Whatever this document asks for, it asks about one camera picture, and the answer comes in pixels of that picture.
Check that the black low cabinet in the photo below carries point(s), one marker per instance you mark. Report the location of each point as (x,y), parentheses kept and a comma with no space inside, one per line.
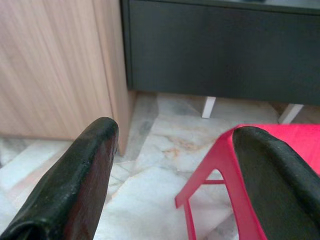
(212,50)

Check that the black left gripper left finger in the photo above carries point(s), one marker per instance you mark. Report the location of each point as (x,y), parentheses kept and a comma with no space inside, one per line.
(67,180)

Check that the red plastic stool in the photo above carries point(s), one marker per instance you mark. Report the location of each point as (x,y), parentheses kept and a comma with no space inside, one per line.
(217,155)

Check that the light wood cabinet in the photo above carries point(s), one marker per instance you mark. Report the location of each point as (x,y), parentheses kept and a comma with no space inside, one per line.
(50,75)

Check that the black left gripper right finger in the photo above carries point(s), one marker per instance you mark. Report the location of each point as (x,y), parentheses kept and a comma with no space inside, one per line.
(275,190)

